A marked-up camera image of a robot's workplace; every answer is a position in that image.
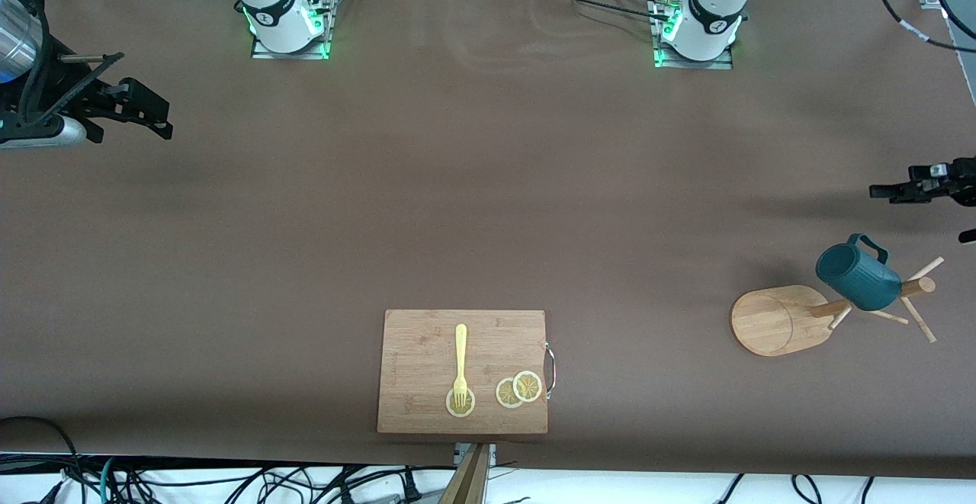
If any grey metal bracket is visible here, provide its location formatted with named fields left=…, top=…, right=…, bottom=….
left=454, top=443, right=497, bottom=467

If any wooden cup rack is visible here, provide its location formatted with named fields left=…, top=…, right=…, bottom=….
left=730, top=257, right=946, bottom=358

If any teal ribbed cup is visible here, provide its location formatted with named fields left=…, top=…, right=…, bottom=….
left=815, top=233, right=904, bottom=312

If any bamboo cutting board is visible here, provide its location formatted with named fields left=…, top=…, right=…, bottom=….
left=377, top=310, right=557, bottom=435

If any brown angled bar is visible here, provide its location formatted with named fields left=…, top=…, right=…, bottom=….
left=437, top=444, right=490, bottom=504

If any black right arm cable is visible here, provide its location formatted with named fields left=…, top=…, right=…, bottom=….
left=14, top=0, right=125, bottom=122

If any brown table mat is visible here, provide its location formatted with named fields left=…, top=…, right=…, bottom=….
left=0, top=0, right=976, bottom=480

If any yellow plastic fork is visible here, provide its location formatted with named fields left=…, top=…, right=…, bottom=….
left=453, top=324, right=469, bottom=407

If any thick black floor cable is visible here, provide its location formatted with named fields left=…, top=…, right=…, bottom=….
left=0, top=416, right=85, bottom=504

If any teal floor cable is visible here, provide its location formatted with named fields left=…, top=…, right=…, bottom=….
left=98, top=456, right=124, bottom=504

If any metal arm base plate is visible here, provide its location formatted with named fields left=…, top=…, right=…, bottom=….
left=250, top=0, right=334, bottom=61
left=652, top=0, right=735, bottom=71

